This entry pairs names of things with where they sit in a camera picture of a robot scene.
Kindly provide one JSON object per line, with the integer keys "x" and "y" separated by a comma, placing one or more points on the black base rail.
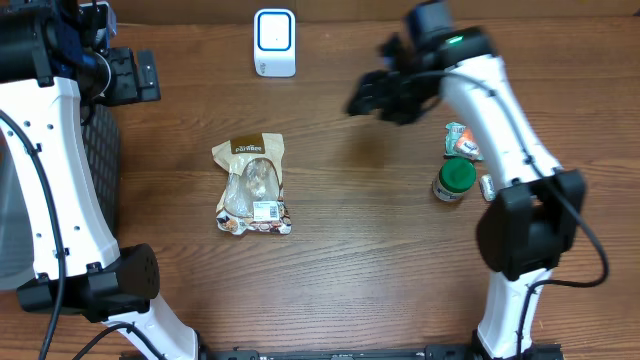
{"x": 430, "y": 352}

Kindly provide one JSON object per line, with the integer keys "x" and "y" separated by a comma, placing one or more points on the large teal wipes pack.
{"x": 454, "y": 131}

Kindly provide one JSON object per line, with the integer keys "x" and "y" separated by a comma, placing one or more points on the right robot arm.
{"x": 536, "y": 212}

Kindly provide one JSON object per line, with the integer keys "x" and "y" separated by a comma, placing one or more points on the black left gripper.
{"x": 133, "y": 89}

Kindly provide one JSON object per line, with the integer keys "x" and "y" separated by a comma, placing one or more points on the brown snack bag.
{"x": 253, "y": 199}

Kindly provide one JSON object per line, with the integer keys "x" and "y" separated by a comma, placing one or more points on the green lid jar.
{"x": 454, "y": 179}

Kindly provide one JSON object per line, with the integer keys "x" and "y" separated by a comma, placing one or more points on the orange tissue pack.
{"x": 466, "y": 146}

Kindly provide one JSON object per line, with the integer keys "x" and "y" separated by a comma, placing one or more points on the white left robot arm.
{"x": 58, "y": 70}

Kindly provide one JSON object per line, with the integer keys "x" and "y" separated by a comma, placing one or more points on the small teal tissue pack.
{"x": 487, "y": 188}

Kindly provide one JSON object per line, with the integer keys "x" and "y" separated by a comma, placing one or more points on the grey plastic basket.
{"x": 102, "y": 146}

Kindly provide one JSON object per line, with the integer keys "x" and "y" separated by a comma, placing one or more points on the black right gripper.
{"x": 368, "y": 99}

